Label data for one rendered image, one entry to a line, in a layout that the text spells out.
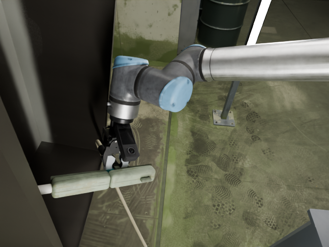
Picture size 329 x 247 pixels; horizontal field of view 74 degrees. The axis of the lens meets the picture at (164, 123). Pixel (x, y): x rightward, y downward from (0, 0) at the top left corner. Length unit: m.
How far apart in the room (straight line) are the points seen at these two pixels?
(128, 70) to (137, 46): 2.09
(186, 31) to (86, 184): 2.11
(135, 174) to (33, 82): 0.60
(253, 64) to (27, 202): 0.49
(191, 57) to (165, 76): 0.11
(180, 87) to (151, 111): 1.58
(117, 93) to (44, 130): 0.76
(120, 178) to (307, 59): 0.55
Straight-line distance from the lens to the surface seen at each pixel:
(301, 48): 0.54
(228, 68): 0.57
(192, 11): 2.45
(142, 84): 0.55
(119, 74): 0.59
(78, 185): 0.65
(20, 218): 0.44
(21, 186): 0.32
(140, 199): 1.60
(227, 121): 2.15
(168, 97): 0.51
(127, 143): 0.62
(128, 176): 0.70
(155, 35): 2.57
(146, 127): 1.95
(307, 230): 1.18
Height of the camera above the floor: 1.52
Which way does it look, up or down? 48 degrees down
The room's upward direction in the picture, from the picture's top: 3 degrees clockwise
